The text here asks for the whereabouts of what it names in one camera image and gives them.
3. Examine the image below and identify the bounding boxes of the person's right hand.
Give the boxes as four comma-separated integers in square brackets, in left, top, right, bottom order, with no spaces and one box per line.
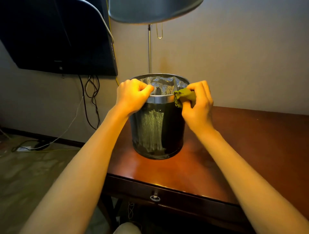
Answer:
[181,80,215,135]

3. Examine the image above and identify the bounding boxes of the white trousers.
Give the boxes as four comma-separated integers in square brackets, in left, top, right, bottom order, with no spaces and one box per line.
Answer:
[113,222,142,234]

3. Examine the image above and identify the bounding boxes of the person's left hand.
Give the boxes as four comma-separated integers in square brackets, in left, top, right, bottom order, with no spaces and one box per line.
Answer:
[115,78,155,116]

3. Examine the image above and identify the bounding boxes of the green cleaning cloth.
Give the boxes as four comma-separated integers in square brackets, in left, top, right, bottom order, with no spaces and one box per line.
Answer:
[173,87,197,108]

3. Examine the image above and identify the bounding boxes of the person's left forearm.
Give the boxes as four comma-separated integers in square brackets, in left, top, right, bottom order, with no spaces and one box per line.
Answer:
[19,108,130,234]

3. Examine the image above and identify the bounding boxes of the black cables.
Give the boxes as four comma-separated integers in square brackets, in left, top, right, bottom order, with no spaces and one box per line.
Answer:
[78,75,101,131]

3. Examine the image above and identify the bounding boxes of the black television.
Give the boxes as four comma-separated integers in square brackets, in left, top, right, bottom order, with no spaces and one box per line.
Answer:
[0,0,118,77]

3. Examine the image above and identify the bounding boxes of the clear plastic bin liner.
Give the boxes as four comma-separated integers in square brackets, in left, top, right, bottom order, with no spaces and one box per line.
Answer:
[139,76,189,96]

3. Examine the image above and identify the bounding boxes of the grey shade metal lamp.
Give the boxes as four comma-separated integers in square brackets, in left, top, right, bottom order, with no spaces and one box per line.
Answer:
[108,0,204,74]

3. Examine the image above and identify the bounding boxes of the white cable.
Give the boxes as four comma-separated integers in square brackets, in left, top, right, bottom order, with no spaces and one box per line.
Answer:
[29,0,114,151]

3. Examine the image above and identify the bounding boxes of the black metal trash bin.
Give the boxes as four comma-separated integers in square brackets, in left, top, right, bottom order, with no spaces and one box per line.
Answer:
[129,73,190,160]

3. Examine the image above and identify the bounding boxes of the brown wooden table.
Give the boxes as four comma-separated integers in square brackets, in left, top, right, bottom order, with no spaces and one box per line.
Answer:
[100,106,309,234]

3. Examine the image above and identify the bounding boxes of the person's right forearm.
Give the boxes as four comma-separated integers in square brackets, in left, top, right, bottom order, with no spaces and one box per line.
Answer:
[195,129,309,234]

